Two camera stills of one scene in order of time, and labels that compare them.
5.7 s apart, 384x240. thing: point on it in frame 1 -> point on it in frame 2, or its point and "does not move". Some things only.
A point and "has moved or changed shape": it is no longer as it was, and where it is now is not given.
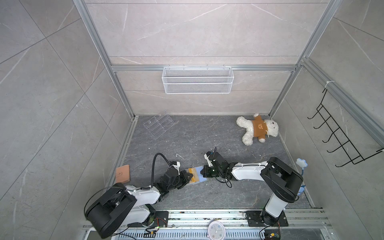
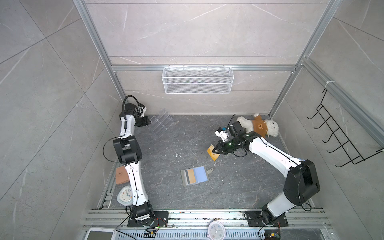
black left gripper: [184, 174] -> [146, 119]
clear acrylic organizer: [160, 125] does not move
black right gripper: [206, 174] -> [220, 145]
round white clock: [216, 230] does not move
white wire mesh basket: [194, 80] does not move
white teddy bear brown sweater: [257, 128] does not move
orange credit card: [195, 177] has moved or changed shape
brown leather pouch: [123, 174] does not move
